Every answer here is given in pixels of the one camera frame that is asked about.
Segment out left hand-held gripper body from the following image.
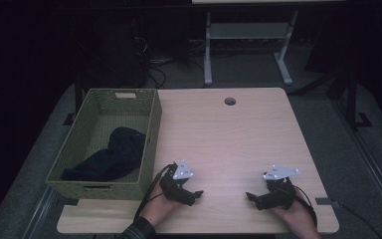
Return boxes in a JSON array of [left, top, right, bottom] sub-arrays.
[[159, 158, 197, 207]]

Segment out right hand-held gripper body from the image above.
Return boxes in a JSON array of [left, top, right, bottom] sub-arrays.
[[256, 164, 301, 211]]

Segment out dark blue knitted sweater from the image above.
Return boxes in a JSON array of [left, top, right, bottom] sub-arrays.
[[61, 126, 147, 183]]

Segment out green woven basket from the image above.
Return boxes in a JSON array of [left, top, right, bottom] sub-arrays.
[[45, 88, 163, 201]]

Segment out person's left hand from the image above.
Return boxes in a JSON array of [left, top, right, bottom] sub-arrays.
[[141, 183, 183, 227]]

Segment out person's right hand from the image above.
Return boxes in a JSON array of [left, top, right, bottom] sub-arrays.
[[271, 188, 320, 233]]

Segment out black metal stand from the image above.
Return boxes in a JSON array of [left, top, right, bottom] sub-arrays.
[[326, 64, 374, 131]]

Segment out right hand-held gripper cable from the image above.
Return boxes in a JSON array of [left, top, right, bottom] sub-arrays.
[[289, 185, 318, 228]]

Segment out black floor cable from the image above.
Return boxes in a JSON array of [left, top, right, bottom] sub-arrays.
[[331, 198, 382, 239]]

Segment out metal floor rail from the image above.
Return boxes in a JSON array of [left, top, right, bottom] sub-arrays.
[[21, 185, 63, 239], [331, 98, 382, 230]]

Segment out tangle of floor cables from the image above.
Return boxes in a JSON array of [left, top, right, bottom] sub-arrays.
[[130, 34, 207, 89]]

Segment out white metal desk frame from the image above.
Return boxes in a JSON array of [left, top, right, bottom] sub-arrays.
[[192, 0, 346, 87]]

